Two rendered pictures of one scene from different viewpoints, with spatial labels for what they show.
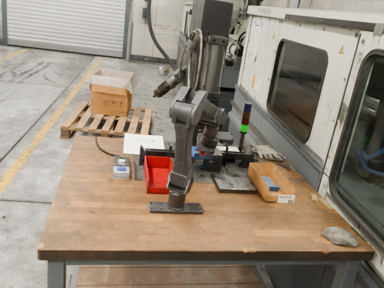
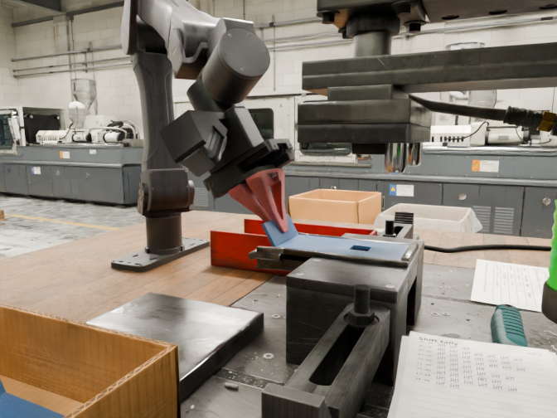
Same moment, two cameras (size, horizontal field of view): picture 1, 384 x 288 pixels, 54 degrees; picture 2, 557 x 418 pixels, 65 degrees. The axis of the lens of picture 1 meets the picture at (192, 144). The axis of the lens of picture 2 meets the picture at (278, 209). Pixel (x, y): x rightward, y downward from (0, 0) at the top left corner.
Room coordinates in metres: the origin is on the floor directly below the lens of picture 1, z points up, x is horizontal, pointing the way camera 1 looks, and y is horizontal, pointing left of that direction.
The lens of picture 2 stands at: (1.87, -0.46, 1.11)
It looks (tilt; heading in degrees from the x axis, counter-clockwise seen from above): 9 degrees down; 127
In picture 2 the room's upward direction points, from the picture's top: straight up
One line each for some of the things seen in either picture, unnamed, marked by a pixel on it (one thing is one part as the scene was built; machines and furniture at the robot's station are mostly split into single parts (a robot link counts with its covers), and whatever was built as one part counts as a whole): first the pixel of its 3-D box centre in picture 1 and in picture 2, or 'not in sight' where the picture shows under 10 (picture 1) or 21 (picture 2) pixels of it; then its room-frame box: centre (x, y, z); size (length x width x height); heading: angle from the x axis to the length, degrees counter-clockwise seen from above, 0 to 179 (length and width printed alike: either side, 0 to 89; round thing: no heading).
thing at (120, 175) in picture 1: (121, 175); not in sight; (1.47, 0.28, 0.90); 0.07 x 0.07 x 0.06; 13
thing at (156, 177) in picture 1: (159, 174); (293, 247); (1.47, 0.12, 0.93); 0.25 x 0.12 x 0.06; 13
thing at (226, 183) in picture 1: (233, 183); (155, 338); (1.53, -0.21, 0.91); 0.17 x 0.16 x 0.02; 103
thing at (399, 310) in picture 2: (198, 159); (364, 298); (1.68, -0.04, 0.94); 0.20 x 0.10 x 0.07; 103
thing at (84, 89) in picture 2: not in sight; (91, 110); (-5.55, 3.87, 1.60); 2.54 x 0.84 x 1.26; 9
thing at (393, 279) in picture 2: (199, 151); (365, 260); (1.68, -0.04, 0.98); 0.20 x 0.10 x 0.01; 103
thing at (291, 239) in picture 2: (199, 150); (336, 235); (1.64, -0.04, 1.00); 0.15 x 0.07 x 0.03; 12
